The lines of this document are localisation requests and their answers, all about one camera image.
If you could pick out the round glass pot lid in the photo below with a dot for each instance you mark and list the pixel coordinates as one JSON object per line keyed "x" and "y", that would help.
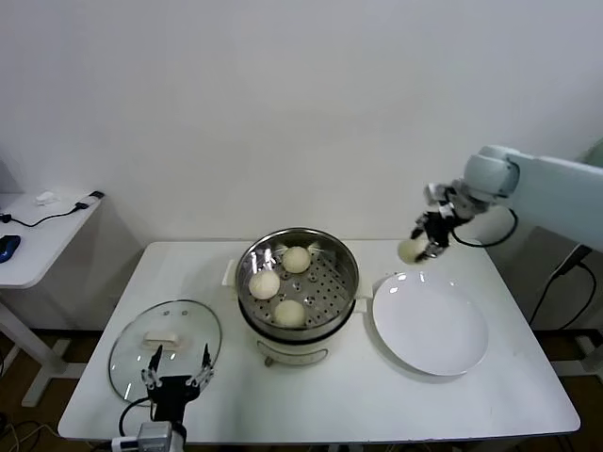
{"x": 188, "y": 329}

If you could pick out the blue computer mouse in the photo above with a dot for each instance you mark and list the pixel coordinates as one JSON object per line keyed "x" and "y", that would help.
{"x": 9, "y": 247}

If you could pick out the large white plate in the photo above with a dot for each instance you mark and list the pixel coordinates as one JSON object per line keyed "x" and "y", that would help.
{"x": 428, "y": 325}

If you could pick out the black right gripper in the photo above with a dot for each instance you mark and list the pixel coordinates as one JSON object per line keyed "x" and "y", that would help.
{"x": 438, "y": 228}

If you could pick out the pale green appliance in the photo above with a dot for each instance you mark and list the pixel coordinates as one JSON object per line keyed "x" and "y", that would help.
{"x": 594, "y": 153}

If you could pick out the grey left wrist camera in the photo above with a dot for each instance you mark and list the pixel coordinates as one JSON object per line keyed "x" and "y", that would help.
{"x": 151, "y": 435}

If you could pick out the stainless steel steamer basket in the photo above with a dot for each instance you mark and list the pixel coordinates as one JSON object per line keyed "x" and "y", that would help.
{"x": 330, "y": 292}

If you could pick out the crumpled white tissue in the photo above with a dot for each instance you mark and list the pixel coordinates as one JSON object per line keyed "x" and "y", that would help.
{"x": 47, "y": 198}

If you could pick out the white steamed baozi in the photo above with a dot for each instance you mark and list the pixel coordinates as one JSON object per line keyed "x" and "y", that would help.
{"x": 297, "y": 259}
{"x": 409, "y": 250}
{"x": 289, "y": 313}
{"x": 264, "y": 285}

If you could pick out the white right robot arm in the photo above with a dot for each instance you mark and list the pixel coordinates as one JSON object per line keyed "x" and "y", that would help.
{"x": 556, "y": 183}

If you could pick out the white electric cooking pot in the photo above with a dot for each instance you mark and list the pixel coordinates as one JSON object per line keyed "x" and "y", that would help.
{"x": 292, "y": 350}

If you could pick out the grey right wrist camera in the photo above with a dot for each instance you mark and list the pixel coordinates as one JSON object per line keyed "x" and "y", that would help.
{"x": 435, "y": 192}

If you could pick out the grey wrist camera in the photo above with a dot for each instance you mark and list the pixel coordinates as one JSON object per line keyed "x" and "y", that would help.
{"x": 435, "y": 192}
{"x": 151, "y": 435}

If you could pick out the white side desk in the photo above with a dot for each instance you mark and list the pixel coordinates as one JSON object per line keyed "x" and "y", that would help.
{"x": 42, "y": 245}

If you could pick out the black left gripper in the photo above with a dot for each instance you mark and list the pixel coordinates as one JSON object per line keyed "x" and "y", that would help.
{"x": 170, "y": 395}

